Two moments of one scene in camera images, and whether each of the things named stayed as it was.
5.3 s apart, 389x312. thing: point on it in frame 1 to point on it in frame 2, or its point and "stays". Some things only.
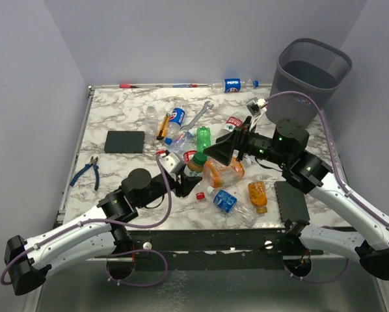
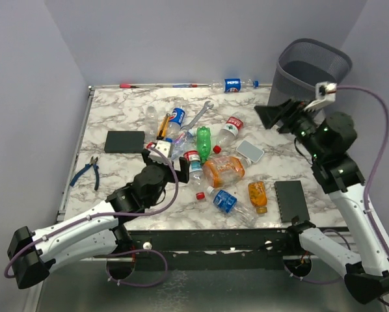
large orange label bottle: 218,175 stays
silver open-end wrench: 206,106 stays
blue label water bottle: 243,213 stays
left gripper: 187,184 to 183,175
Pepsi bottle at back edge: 233,85 stays
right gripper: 223,149 to 270,114
